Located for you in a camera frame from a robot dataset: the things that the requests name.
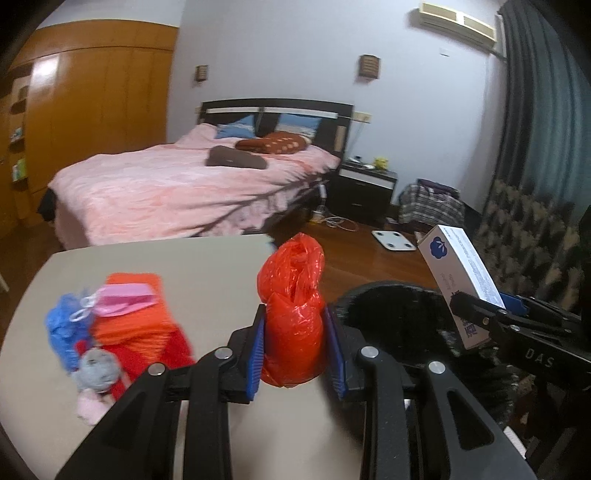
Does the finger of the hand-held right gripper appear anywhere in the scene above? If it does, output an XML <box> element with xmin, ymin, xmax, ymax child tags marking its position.
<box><xmin>450</xmin><ymin>293</ymin><xmax>502</xmax><ymax>329</ymax></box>
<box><xmin>501</xmin><ymin>294</ymin><xmax>581</xmax><ymax>325</ymax></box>

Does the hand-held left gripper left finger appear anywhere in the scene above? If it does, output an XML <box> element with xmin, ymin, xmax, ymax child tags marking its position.
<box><xmin>54</xmin><ymin>305</ymin><xmax>267</xmax><ymax>480</ymax></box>

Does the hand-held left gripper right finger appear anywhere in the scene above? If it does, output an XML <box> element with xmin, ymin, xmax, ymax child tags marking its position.
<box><xmin>323</xmin><ymin>305</ymin><xmax>539</xmax><ymax>480</ymax></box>

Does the red plastic bag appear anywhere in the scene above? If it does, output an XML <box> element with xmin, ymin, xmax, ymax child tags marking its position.
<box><xmin>256</xmin><ymin>232</ymin><xmax>328</xmax><ymax>388</ymax></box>

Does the white cardboard box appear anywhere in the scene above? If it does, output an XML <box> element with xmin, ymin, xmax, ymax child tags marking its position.
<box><xmin>418</xmin><ymin>224</ymin><xmax>506</xmax><ymax>350</ymax></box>

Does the black trash bin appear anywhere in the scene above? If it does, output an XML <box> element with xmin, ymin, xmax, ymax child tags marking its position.
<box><xmin>330</xmin><ymin>280</ymin><xmax>527</xmax><ymax>430</ymax></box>

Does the red glove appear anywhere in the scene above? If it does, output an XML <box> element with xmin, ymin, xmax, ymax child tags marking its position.
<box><xmin>76</xmin><ymin>323</ymin><xmax>197</xmax><ymax>402</ymax></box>

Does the orange foam net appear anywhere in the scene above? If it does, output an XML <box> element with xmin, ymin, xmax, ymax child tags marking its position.
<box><xmin>92</xmin><ymin>273</ymin><xmax>182</xmax><ymax>352</ymax></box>

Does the pink face mask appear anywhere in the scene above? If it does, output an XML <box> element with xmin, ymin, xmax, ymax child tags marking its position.
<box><xmin>69</xmin><ymin>283</ymin><xmax>160</xmax><ymax>320</ymax></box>

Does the grey fuzzy sock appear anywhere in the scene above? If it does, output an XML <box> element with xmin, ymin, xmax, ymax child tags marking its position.
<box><xmin>78</xmin><ymin>347</ymin><xmax>122</xmax><ymax>393</ymax></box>

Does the pink soft cloth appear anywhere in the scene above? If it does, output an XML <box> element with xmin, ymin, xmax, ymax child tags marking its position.
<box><xmin>76</xmin><ymin>390</ymin><xmax>114</xmax><ymax>425</ymax></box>

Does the blue plastic bag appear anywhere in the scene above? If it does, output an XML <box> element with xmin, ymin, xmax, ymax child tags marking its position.
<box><xmin>45</xmin><ymin>292</ymin><xmax>95</xmax><ymax>372</ymax></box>

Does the patterned fabric sofa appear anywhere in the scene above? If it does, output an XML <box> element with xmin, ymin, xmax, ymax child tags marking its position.
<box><xmin>475</xmin><ymin>178</ymin><xmax>583</xmax><ymax>315</ymax></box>

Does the white bathroom scale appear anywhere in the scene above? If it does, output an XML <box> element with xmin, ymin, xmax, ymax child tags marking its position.
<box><xmin>372</xmin><ymin>229</ymin><xmax>414</xmax><ymax>253</ymax></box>

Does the plaid bag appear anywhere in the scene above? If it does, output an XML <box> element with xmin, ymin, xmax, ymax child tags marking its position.
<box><xmin>398</xmin><ymin>180</ymin><xmax>466</xmax><ymax>227</ymax></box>

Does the black nightstand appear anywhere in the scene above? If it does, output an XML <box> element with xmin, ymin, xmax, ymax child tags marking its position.
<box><xmin>329</xmin><ymin>161</ymin><xmax>399</xmax><ymax>226</ymax></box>

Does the dark curtain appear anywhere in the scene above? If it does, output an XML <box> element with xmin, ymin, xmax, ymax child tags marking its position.
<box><xmin>480</xmin><ymin>0</ymin><xmax>591</xmax><ymax>217</ymax></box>

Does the pink bedspread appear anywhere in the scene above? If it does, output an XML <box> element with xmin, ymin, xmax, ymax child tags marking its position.
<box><xmin>47</xmin><ymin>124</ymin><xmax>342</xmax><ymax>250</ymax></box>

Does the dark brown cushion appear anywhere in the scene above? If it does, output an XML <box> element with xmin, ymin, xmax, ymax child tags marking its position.
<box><xmin>205</xmin><ymin>146</ymin><xmax>269</xmax><ymax>170</ymax></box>

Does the brown dotted pillow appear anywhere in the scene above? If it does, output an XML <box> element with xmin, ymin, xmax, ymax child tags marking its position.
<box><xmin>235</xmin><ymin>131</ymin><xmax>309</xmax><ymax>155</ymax></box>

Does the dark wooden bed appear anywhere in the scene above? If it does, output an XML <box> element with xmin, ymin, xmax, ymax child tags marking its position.
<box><xmin>39</xmin><ymin>98</ymin><xmax>354</xmax><ymax>250</ymax></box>

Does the blue pillow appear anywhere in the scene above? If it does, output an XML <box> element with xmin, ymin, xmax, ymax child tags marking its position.
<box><xmin>216</xmin><ymin>114</ymin><xmax>256</xmax><ymax>139</ymax></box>
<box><xmin>276</xmin><ymin>113</ymin><xmax>322</xmax><ymax>139</ymax></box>

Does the black cloth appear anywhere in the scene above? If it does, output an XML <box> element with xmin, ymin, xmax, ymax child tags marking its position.
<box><xmin>37</xmin><ymin>189</ymin><xmax>58</xmax><ymax>222</ymax></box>

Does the beige air conditioner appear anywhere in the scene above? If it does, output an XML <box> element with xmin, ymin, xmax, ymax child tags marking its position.
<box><xmin>419</xmin><ymin>2</ymin><xmax>497</xmax><ymax>47</ymax></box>

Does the wooden wardrobe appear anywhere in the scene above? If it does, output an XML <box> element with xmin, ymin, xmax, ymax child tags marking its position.
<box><xmin>0</xmin><ymin>21</ymin><xmax>180</xmax><ymax>236</ymax></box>

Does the white cable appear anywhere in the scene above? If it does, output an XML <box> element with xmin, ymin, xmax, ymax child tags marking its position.
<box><xmin>323</xmin><ymin>216</ymin><xmax>359</xmax><ymax>234</ymax></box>

